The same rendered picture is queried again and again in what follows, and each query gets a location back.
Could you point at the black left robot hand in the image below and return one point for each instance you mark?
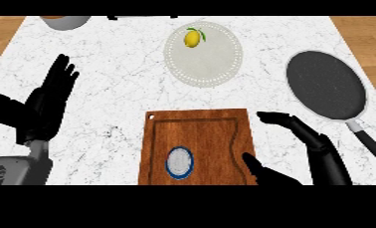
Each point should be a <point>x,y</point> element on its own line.
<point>46,99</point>

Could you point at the round pale placemat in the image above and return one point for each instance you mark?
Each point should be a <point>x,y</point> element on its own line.
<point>202,54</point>

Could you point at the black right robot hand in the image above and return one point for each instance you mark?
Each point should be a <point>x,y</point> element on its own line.
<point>317,152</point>

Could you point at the grey bowl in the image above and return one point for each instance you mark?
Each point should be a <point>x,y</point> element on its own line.
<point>65,22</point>

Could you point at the dark frying pan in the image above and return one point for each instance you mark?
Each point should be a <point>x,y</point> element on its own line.
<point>326,86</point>

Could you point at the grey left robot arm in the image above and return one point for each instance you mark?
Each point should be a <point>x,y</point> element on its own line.
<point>29,167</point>

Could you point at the brown wooden cutting board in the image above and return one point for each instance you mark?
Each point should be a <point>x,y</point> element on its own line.
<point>205,139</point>

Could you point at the blue-rimmed can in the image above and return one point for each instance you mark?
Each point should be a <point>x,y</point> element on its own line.
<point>180,162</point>

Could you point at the yellow lemon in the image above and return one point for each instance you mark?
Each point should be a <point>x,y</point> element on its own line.
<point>191,38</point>

